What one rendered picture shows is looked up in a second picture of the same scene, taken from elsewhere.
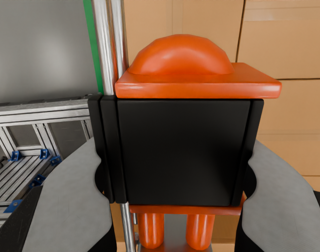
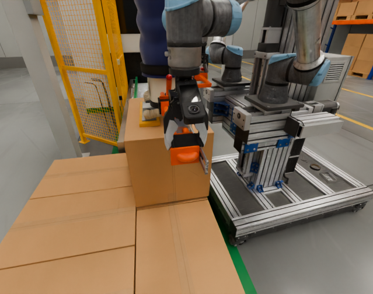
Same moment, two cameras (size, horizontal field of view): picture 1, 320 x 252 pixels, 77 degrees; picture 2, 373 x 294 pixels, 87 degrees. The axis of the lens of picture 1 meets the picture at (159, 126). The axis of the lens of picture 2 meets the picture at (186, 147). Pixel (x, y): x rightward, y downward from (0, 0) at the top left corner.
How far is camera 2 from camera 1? 0.43 m
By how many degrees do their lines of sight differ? 32
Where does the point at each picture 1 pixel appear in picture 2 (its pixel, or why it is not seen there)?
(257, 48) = (119, 269)
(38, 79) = (288, 248)
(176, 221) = not seen: hidden behind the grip
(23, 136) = (278, 198)
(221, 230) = (149, 144)
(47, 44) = (291, 282)
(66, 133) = (249, 205)
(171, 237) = (180, 130)
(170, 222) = not seen: hidden behind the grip
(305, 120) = (79, 227)
